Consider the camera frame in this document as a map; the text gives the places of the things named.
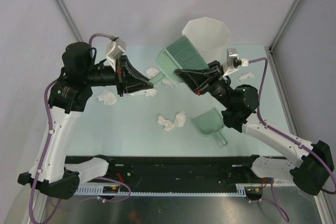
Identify aluminium corner post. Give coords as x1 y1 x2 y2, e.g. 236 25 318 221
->
53 0 83 41
269 0 304 53

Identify crumpled white paper far centre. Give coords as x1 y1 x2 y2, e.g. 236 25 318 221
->
145 68 160 79

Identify crumpled white paper right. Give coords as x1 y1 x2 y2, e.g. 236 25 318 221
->
238 72 255 82

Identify left aluminium corner post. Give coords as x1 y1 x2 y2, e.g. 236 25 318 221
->
53 0 83 41

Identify white plastic waste bin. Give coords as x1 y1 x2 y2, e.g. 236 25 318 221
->
182 17 230 63

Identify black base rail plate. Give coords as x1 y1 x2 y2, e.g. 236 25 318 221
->
88 155 271 190

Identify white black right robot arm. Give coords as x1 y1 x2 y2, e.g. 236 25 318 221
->
175 61 335 196

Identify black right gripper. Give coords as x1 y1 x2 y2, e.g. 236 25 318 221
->
175 60 234 109

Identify crumpled white paper middle left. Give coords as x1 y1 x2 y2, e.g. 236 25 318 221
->
130 89 158 97

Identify right aluminium corner post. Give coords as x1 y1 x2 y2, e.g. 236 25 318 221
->
269 0 304 53

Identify right aluminium side rail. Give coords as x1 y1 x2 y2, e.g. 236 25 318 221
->
265 47 299 136

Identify white slotted cable duct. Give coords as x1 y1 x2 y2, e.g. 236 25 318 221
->
75 184 246 197

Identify small crumpled white paper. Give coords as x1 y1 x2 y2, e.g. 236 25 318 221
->
161 79 177 88

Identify green dustpan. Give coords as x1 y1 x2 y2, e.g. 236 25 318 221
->
191 108 228 147

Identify green hand brush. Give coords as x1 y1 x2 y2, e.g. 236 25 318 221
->
150 35 209 84

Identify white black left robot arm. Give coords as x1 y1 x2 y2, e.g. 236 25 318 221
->
18 38 153 199

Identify crumpled white paper near front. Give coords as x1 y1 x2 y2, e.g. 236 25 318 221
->
157 110 186 131

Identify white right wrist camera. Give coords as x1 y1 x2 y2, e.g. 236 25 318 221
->
222 48 249 76

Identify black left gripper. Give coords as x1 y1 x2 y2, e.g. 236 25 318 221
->
83 55 154 97

